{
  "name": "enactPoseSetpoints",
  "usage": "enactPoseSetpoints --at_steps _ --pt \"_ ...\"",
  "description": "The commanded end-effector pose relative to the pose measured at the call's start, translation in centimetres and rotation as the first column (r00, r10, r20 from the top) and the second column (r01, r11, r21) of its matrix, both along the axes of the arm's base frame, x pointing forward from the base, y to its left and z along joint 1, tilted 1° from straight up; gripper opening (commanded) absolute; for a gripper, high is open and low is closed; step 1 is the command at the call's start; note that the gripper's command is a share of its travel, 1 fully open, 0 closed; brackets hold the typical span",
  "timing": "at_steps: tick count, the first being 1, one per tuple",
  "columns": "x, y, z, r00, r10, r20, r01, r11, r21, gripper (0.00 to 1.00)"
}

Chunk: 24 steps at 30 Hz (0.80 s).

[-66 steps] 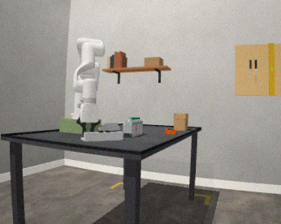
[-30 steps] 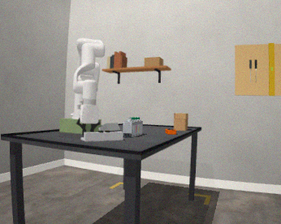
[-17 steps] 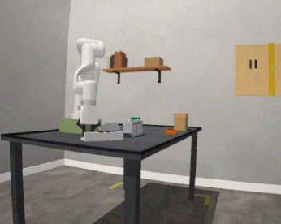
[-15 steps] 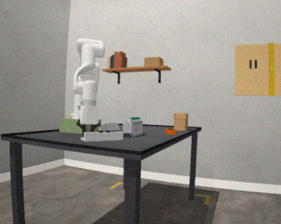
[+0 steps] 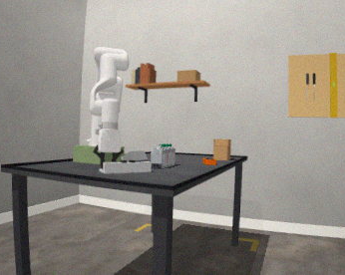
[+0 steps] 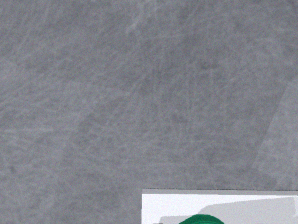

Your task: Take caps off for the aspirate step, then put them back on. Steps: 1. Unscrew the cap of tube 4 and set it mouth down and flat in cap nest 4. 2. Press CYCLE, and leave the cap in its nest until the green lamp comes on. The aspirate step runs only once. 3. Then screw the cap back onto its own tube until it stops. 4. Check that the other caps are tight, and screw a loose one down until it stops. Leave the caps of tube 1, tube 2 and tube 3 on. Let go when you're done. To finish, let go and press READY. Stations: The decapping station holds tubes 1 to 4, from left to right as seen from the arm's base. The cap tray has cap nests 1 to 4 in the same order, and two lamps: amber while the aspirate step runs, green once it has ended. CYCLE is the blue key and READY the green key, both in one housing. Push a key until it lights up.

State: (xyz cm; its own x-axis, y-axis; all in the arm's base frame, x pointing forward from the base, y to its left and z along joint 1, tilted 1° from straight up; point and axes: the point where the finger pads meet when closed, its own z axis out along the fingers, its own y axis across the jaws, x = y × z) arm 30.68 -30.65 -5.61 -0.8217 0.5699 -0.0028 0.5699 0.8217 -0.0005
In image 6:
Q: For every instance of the green screw cap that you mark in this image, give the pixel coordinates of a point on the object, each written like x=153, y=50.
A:
x=202, y=219

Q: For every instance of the light grey panel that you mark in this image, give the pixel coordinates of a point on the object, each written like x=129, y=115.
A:
x=172, y=206

